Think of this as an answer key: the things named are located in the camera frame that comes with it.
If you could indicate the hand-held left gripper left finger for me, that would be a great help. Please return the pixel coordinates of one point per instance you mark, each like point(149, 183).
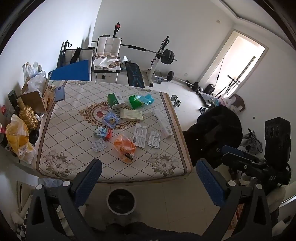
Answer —
point(89, 183)

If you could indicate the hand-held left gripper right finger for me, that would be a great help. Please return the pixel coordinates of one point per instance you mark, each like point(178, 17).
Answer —
point(209, 183)

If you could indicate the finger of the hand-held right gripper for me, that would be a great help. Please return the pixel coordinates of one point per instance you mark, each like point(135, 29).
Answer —
point(232, 151)

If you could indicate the round white trash bin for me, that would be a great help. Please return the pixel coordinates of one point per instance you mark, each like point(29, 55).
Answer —
point(121, 201)

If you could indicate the silver blister pack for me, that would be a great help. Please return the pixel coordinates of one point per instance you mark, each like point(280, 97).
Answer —
point(153, 139)
point(99, 144)

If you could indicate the blue cartoon plastic packet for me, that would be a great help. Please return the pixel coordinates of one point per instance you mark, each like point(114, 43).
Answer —
point(110, 120)

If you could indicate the person's right forearm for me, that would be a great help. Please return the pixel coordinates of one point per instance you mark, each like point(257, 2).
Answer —
point(276, 197)

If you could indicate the black jacket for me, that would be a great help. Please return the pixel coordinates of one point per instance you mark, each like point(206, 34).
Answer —
point(215, 129)

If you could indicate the black speaker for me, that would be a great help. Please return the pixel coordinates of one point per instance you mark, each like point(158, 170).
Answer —
point(277, 134)

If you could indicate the brown stool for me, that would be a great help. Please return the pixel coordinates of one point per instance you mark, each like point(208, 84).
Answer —
point(239, 102)

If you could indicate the small blue red carton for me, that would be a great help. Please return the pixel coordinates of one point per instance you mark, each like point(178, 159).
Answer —
point(101, 133)

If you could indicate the orange plastic bag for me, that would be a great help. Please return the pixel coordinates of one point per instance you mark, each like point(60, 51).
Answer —
point(123, 144)

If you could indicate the table with patterned cover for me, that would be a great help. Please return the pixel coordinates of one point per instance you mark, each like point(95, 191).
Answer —
point(69, 129)

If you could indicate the black cylinder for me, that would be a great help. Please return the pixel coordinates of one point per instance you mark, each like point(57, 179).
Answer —
point(210, 89)

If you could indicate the white medicine leaflet box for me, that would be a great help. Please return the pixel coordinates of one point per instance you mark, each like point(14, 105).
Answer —
point(140, 135)

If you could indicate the black tripod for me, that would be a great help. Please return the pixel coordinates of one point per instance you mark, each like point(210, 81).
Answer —
point(232, 80)

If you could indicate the long white box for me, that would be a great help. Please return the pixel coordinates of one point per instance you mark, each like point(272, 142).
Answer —
point(163, 124)

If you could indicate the small metal dumbbell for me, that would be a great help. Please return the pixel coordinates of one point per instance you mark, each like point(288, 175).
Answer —
point(176, 101)

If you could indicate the long barbell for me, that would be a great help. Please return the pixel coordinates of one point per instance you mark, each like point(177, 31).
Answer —
point(195, 85)

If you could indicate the yellowish flat box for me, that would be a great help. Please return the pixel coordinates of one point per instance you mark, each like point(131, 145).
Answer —
point(131, 114)

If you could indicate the black white checkered cloth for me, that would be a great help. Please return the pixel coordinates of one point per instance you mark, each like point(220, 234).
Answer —
point(20, 231)

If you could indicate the yellow plastic bag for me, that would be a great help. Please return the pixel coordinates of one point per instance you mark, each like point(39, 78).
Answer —
point(17, 136)

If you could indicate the green white box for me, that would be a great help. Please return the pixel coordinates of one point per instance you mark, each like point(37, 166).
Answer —
point(115, 99)

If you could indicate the golden bottle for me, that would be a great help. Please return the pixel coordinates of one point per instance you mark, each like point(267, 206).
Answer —
point(26, 114)

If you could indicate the blue phone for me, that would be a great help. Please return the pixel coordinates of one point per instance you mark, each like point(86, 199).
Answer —
point(59, 93)

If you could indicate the green blue packet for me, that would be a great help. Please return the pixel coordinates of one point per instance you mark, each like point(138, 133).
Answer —
point(138, 100)

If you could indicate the dumbbell with black plate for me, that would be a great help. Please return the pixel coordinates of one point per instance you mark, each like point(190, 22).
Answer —
point(170, 76)

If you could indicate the cardboard box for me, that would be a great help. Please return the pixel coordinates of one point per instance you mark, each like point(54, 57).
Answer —
point(34, 100)

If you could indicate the white plastic bag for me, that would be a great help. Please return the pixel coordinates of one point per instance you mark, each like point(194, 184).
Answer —
point(37, 83)

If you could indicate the blue mat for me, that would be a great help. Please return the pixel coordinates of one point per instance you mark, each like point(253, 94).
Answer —
point(71, 71)

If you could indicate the dark bottle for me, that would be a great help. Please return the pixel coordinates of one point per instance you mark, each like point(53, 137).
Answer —
point(12, 98)

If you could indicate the barbell with black plates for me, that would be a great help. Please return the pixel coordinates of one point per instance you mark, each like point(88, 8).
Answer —
point(167, 56)

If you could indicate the black weight bench pad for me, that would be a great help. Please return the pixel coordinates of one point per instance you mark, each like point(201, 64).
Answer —
point(134, 74)

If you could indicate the white barbell rack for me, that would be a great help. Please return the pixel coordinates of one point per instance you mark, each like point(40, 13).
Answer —
point(157, 60)

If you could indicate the white beige cloth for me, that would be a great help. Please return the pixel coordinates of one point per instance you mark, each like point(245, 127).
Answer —
point(106, 62)

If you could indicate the clear plastic bottle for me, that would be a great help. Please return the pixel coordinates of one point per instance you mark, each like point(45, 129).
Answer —
point(26, 68)
point(35, 67)

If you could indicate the grey folding chair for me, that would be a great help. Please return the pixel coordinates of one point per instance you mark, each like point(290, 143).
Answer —
point(67, 54)

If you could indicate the white padded chair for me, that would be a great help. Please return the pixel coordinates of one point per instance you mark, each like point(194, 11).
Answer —
point(107, 46)

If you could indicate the white door frame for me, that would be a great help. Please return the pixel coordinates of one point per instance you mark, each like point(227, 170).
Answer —
point(231, 33)

